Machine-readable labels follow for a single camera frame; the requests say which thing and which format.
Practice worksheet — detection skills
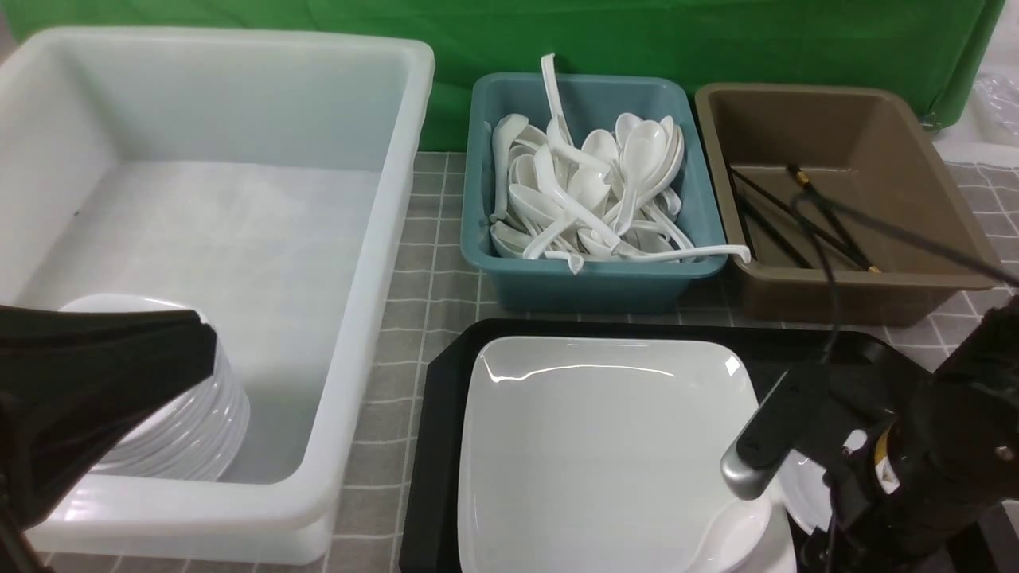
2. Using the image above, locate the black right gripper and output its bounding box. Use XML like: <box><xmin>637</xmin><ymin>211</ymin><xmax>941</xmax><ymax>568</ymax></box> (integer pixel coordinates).
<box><xmin>797</xmin><ymin>374</ymin><xmax>996</xmax><ymax>572</ymax></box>

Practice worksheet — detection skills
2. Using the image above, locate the small white square dish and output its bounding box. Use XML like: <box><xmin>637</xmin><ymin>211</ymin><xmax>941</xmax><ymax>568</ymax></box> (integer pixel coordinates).
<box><xmin>776</xmin><ymin>450</ymin><xmax>832</xmax><ymax>534</ymax></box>

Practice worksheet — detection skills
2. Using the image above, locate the white spoon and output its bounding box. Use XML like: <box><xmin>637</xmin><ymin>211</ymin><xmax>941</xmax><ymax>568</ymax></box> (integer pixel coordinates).
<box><xmin>489</xmin><ymin>114</ymin><xmax>530</xmax><ymax>224</ymax></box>
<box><xmin>684</xmin><ymin>497</ymin><xmax>772</xmax><ymax>572</ymax></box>
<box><xmin>540</xmin><ymin>53</ymin><xmax>574</xmax><ymax>146</ymax></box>
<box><xmin>616</xmin><ymin>243</ymin><xmax>753</xmax><ymax>263</ymax></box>
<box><xmin>614</xmin><ymin>120</ymin><xmax>671</xmax><ymax>238</ymax></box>

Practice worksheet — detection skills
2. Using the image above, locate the large white square plate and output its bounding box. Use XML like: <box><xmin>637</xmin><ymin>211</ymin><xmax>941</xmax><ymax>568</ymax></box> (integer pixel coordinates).
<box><xmin>455</xmin><ymin>335</ymin><xmax>758</xmax><ymax>572</ymax></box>

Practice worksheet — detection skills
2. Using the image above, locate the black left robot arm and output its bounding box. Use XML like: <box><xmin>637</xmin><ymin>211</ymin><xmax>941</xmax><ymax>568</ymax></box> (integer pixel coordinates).
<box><xmin>1</xmin><ymin>306</ymin><xmax>218</xmax><ymax>572</ymax></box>

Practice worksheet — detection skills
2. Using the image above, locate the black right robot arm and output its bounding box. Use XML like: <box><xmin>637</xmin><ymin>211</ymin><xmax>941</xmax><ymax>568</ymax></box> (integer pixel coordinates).
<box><xmin>800</xmin><ymin>298</ymin><xmax>1017</xmax><ymax>572</ymax></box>

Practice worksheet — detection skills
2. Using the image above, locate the brown plastic bin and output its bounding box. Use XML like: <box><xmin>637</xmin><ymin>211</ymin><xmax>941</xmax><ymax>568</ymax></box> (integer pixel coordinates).
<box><xmin>695</xmin><ymin>84</ymin><xmax>1001</xmax><ymax>326</ymax></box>

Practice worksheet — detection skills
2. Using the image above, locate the black chopstick gold band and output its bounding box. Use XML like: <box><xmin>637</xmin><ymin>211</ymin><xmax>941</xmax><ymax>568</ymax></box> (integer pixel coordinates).
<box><xmin>787</xmin><ymin>163</ymin><xmax>881</xmax><ymax>275</ymax></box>

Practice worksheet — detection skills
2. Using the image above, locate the white spoon over bin edge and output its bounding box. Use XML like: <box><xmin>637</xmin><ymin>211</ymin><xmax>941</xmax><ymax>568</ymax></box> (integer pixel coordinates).
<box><xmin>616</xmin><ymin>243</ymin><xmax>753</xmax><ymax>263</ymax></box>

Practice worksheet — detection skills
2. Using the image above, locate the clear plastic bag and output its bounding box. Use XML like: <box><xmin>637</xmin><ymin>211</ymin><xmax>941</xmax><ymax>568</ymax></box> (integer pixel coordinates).
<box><xmin>973</xmin><ymin>72</ymin><xmax>1018</xmax><ymax>146</ymax></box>

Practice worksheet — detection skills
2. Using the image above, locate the teal plastic bin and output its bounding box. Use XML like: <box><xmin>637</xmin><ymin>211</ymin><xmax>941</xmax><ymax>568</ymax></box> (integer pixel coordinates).
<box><xmin>461</xmin><ymin>72</ymin><xmax>727</xmax><ymax>314</ymax></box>

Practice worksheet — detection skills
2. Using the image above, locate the green backdrop cloth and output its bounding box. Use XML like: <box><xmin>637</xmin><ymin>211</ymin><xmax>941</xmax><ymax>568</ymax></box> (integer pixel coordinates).
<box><xmin>2</xmin><ymin>1</ymin><xmax>1004</xmax><ymax>151</ymax></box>

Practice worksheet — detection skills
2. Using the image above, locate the black serving tray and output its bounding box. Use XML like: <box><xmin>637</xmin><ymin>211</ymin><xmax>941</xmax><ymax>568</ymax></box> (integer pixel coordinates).
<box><xmin>398</xmin><ymin>318</ymin><xmax>933</xmax><ymax>572</ymax></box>

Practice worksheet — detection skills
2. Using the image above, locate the grey checked tablecloth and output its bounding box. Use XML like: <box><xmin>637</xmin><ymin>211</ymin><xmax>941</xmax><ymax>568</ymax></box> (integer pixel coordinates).
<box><xmin>0</xmin><ymin>151</ymin><xmax>1019</xmax><ymax>573</ymax></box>

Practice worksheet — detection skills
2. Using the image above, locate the upright white spoon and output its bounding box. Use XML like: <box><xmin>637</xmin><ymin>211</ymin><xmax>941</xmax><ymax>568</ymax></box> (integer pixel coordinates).
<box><xmin>540</xmin><ymin>53</ymin><xmax>574</xmax><ymax>146</ymax></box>

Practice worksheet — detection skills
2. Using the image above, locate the stack of white dishes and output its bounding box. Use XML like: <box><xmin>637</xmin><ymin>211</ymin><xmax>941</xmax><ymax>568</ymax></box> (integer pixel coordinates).
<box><xmin>56</xmin><ymin>293</ymin><xmax>252</xmax><ymax>481</ymax></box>

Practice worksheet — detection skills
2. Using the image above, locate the large white plastic bin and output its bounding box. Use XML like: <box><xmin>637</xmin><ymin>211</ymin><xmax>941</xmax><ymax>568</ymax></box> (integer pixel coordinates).
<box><xmin>1</xmin><ymin>28</ymin><xmax>435</xmax><ymax>565</ymax></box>

